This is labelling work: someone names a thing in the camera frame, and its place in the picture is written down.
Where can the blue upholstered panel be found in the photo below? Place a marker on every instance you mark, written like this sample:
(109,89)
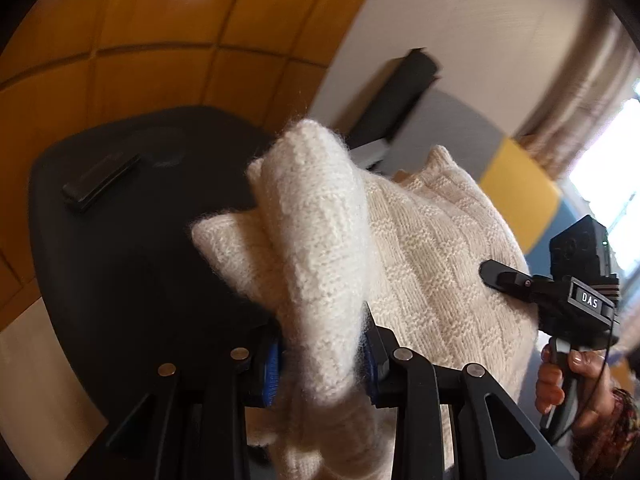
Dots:
(550,240)

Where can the black upright panel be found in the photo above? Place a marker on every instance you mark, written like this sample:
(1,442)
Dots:
(395,95)

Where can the black remote control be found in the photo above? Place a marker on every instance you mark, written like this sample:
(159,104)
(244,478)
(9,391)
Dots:
(100,181)

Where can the person's right forearm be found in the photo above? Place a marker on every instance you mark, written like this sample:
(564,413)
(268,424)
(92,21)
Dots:
(610,440)

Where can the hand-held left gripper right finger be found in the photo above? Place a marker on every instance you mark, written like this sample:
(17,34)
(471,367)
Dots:
(371,375)

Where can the grey upholstered panel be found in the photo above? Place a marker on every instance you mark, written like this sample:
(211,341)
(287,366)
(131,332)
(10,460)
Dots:
(450,130)

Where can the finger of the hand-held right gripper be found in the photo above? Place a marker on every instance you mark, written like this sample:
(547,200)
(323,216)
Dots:
(505,277)

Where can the grey box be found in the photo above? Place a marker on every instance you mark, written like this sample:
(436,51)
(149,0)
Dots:
(372,152)

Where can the window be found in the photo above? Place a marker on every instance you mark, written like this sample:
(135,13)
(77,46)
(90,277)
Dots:
(610,170)

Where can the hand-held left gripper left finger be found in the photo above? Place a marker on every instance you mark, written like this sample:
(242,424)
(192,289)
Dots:
(270,380)

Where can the person's right hand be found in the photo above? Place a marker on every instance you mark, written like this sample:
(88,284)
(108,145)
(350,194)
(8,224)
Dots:
(550,385)

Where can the cream knit sweater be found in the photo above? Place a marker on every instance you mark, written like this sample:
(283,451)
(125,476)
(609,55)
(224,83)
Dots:
(425,260)

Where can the beige curtain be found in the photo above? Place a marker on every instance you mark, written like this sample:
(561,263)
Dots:
(590,90)

